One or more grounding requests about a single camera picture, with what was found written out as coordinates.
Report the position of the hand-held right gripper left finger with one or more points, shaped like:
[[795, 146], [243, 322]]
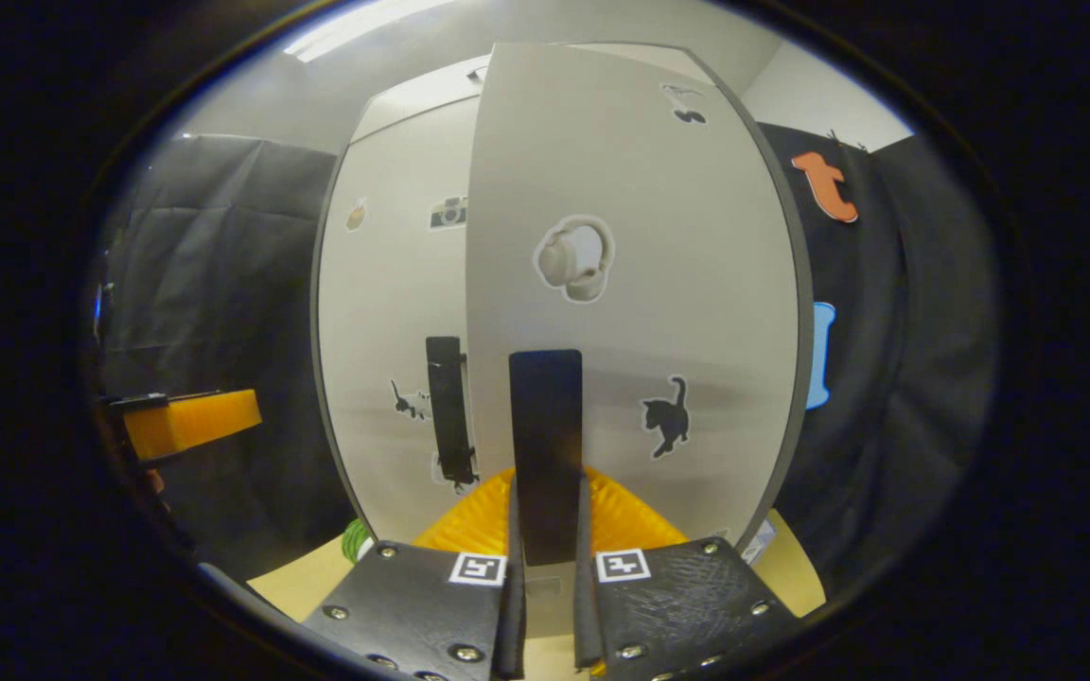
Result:
[[513, 624]]

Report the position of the white shoe cabinet door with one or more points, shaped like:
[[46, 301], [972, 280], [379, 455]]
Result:
[[384, 284], [696, 284]]

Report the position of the white cabinet drawer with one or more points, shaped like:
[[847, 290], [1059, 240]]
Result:
[[413, 109]]

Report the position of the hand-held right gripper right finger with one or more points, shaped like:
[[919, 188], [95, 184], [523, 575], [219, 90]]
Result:
[[586, 615]]

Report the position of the green round toy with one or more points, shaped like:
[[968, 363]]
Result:
[[356, 541]]

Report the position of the long ceiling light panel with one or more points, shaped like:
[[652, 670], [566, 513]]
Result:
[[356, 24]]

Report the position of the white double-door shoe cabinet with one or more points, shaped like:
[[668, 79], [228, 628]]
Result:
[[318, 322]]

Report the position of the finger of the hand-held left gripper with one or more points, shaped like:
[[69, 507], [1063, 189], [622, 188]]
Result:
[[195, 421]]

